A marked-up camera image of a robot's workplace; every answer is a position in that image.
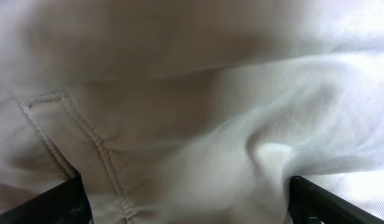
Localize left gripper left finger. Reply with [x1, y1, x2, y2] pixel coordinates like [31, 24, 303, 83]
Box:
[0, 174, 93, 224]

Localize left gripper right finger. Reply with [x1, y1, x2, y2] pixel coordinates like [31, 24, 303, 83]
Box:
[288, 176, 384, 224]

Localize beige cotton shorts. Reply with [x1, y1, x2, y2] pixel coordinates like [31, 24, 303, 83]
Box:
[0, 0, 384, 223]

